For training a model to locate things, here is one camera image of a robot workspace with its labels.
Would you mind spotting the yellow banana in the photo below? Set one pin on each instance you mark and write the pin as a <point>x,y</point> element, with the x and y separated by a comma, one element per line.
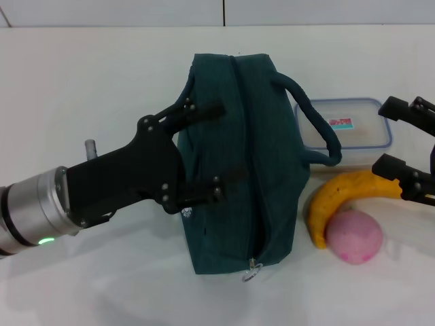
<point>326,197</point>

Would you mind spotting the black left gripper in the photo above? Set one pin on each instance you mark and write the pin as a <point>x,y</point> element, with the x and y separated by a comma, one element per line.
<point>136,169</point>

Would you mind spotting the clear plastic food container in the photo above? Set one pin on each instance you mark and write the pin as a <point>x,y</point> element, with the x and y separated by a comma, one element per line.
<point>357,139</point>

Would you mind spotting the pink peach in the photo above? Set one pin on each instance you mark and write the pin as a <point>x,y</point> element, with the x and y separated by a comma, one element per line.
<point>357,237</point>

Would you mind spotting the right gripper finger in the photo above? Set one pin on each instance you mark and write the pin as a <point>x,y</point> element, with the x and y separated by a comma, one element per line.
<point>418,110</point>
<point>414,183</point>

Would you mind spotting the dark teal lunch bag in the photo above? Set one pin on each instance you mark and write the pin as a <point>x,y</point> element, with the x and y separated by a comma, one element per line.
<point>265,153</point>

